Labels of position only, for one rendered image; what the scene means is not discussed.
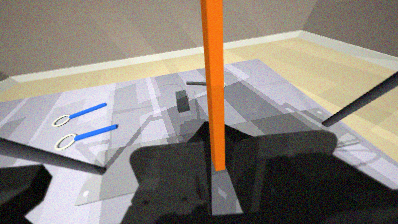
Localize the blue handle with white loop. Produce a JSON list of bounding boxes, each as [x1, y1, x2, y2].
[[55, 124, 118, 150], [52, 103, 107, 127]]

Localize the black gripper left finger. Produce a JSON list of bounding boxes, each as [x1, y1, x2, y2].
[[129, 121, 212, 215]]

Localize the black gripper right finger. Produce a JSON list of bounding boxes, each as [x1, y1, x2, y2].
[[224, 124, 338, 213]]

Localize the orange handle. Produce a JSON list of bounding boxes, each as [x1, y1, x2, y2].
[[200, 0, 225, 171]]

